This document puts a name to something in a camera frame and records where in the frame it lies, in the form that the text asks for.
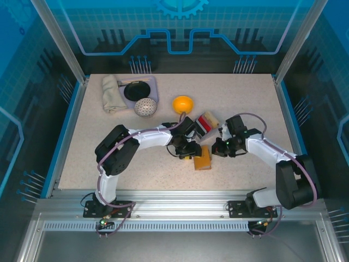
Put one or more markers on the orange leather card holder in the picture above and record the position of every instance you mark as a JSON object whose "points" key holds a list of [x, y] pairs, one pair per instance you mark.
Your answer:
{"points": [[203, 161]]}

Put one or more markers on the clear acrylic card box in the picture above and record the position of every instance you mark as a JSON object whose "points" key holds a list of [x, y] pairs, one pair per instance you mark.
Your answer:
{"points": [[207, 135]]}

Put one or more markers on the gold credit card stack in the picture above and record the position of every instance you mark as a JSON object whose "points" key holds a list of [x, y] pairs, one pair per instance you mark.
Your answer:
{"points": [[212, 118]]}

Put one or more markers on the red credit card stack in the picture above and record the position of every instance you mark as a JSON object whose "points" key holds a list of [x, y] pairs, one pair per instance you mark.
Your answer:
{"points": [[203, 122]]}

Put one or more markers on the yellow plastic bowl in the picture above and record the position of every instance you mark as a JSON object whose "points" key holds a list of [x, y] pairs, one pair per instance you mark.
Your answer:
{"points": [[182, 103]]}

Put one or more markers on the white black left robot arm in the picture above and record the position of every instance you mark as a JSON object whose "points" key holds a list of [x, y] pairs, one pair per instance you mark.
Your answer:
{"points": [[152, 137]]}

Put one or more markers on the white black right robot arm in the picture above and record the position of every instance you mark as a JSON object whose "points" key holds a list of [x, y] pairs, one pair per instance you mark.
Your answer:
{"points": [[270, 155]]}

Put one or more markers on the lavender plastic tray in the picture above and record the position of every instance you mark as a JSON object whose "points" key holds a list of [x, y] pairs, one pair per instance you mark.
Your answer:
{"points": [[155, 82]]}

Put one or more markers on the black round pan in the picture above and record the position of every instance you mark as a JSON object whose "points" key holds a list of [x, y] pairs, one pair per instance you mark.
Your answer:
{"points": [[137, 90]]}

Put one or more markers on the wooden chopstick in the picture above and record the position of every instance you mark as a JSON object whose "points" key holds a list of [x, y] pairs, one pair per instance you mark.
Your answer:
{"points": [[136, 79]]}

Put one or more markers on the beige folded cloth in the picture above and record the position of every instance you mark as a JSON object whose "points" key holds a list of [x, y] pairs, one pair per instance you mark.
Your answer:
{"points": [[111, 92]]}

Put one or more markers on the aluminium front rail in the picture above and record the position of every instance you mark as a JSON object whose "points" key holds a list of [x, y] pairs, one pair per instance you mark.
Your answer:
{"points": [[177, 204]]}

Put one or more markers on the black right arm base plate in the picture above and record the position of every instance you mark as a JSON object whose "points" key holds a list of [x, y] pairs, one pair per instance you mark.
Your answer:
{"points": [[235, 208]]}

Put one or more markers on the blue aluminium table side rail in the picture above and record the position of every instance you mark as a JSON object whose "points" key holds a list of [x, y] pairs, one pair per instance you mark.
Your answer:
{"points": [[80, 92], [286, 109]]}

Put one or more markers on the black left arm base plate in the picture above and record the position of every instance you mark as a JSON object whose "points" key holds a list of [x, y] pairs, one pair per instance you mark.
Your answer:
{"points": [[124, 208]]}

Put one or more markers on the aluminium frame post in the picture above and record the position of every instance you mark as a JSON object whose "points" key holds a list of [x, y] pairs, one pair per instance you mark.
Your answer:
{"points": [[299, 41], [61, 41]]}

